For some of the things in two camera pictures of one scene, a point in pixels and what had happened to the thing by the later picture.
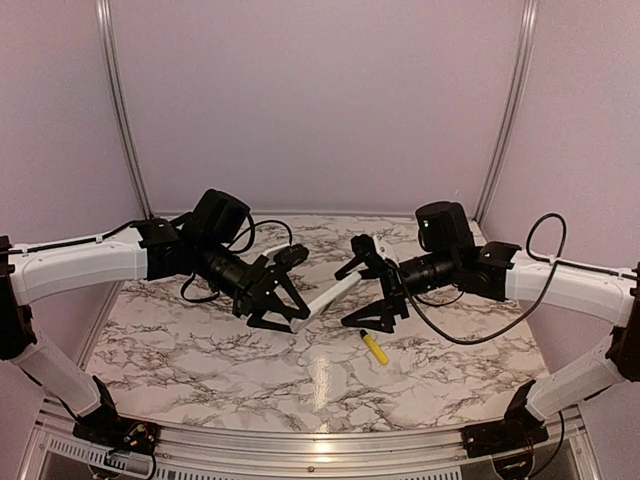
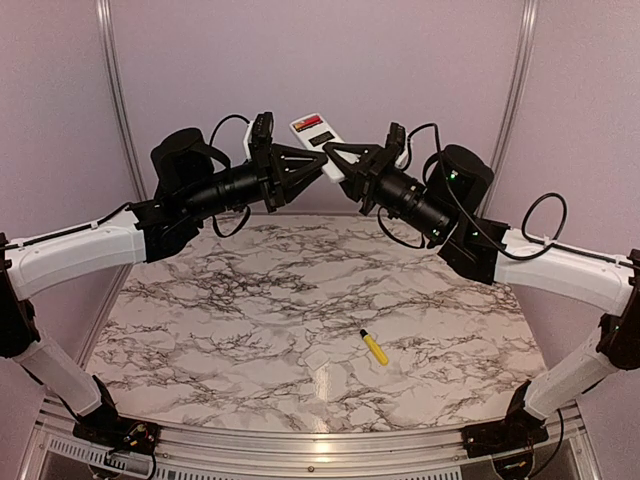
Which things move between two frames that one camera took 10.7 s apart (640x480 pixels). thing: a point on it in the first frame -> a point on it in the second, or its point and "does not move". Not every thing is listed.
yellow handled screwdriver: [375, 348] does not move
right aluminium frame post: [530, 16] does not move
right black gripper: [393, 295] -> [361, 181]
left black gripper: [255, 289] -> [274, 191]
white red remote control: [318, 307] -> [312, 133]
